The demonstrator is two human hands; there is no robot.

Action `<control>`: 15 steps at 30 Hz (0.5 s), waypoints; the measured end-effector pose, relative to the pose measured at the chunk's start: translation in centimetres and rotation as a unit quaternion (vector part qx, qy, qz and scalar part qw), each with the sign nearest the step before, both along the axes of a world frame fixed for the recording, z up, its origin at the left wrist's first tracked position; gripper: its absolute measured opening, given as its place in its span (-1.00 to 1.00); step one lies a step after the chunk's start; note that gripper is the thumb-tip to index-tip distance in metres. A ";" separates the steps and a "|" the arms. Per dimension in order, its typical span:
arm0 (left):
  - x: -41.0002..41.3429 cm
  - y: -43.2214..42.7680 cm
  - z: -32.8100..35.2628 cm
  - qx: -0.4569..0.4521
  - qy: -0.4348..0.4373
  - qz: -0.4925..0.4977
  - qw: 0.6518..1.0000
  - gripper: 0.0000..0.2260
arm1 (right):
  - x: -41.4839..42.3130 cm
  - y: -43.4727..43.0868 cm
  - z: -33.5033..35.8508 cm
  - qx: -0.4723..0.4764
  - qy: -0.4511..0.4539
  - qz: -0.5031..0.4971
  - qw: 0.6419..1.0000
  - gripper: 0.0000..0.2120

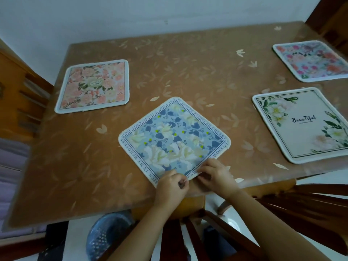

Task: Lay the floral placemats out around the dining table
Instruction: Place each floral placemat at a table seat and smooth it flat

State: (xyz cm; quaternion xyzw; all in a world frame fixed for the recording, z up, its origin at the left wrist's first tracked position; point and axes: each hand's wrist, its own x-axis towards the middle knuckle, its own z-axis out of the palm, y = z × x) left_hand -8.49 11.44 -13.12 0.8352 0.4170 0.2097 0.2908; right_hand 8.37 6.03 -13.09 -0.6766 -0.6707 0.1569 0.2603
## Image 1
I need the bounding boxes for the multicolour floral square cloth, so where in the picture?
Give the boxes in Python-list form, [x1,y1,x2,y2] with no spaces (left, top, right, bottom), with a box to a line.
[272,40,348,83]

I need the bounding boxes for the lilac striped fabric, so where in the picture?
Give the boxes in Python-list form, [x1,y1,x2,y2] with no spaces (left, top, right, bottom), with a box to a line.
[0,138,36,234]

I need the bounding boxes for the blue floral square cloth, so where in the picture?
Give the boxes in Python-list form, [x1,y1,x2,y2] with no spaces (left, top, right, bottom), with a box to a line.
[118,97,232,188]

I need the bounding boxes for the person's left hand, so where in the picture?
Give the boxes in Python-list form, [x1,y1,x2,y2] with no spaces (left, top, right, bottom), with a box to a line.
[154,170,190,213]

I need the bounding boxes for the person's left forearm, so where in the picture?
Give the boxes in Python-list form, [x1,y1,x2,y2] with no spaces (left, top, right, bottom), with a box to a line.
[107,204,181,261]

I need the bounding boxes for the person's right forearm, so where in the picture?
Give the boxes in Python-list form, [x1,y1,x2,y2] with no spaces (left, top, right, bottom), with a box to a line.
[226,189,331,261]

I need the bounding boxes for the brown leaf-print table cover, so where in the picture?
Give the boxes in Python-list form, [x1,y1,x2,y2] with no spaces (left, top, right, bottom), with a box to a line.
[2,21,348,232]

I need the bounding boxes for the person's right hand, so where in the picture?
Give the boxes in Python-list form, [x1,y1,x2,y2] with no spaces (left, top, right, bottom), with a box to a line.
[197,159,240,199]

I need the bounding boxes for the pink floral square cloth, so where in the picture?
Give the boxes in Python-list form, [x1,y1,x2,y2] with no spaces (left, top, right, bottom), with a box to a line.
[54,59,129,115]

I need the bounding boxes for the orange wooden slatted chair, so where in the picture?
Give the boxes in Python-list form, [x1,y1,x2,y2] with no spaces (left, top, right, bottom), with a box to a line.
[0,38,55,146]

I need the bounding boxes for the dark brown wooden slatted chair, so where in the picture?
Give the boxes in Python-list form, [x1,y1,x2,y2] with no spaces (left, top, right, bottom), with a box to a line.
[114,208,268,261]
[305,0,348,58]
[217,183,348,260]

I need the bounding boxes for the blue plastic mesh basket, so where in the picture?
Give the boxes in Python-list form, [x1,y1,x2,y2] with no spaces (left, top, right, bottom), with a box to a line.
[86,211,135,261]

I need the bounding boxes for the white green-leaf floral cloth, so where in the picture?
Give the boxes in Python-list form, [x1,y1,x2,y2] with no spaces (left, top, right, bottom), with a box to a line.
[252,87,348,165]

